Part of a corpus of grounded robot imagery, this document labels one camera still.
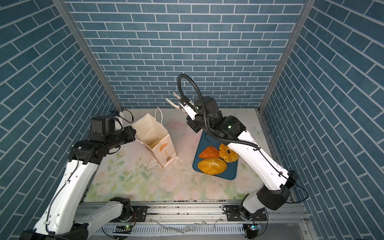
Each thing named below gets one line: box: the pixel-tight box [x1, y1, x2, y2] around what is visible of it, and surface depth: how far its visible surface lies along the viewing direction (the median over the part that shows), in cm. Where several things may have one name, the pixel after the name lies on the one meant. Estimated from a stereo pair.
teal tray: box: [192, 130, 238, 181], surface depth 91 cm
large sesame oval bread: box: [197, 158, 228, 176], surface depth 87 cm
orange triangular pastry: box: [199, 145, 221, 159], surface depth 93 cm
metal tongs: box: [165, 92, 198, 120], surface depth 56 cm
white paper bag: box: [132, 107, 177, 168], surface depth 82 cm
